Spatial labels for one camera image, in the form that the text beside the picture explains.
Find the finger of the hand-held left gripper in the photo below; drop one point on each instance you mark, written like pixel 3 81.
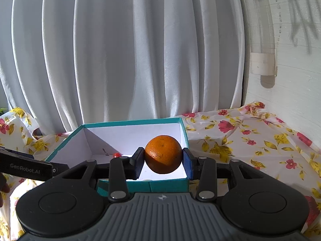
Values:
pixel 15 153
pixel 60 168

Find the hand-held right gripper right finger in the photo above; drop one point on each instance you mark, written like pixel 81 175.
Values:
pixel 188 165

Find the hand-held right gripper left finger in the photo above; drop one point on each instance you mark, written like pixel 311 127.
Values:
pixel 138 164

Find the red cherry tomato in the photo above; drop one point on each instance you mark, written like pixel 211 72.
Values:
pixel 116 155

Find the orange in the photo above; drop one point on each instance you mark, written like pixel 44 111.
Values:
pixel 163 153

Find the teal cardboard box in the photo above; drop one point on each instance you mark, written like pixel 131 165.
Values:
pixel 160 184

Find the person's left hand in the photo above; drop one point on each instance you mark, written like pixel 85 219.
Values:
pixel 4 184

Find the green leaf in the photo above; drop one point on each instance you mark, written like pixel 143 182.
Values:
pixel 3 110

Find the floral plastic tablecloth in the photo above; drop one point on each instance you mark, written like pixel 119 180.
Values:
pixel 238 140

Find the white curtain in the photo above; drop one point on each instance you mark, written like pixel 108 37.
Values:
pixel 125 55

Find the white tube bracket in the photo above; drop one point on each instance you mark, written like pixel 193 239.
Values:
pixel 262 64

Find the clear wall tube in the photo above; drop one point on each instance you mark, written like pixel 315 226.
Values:
pixel 258 17

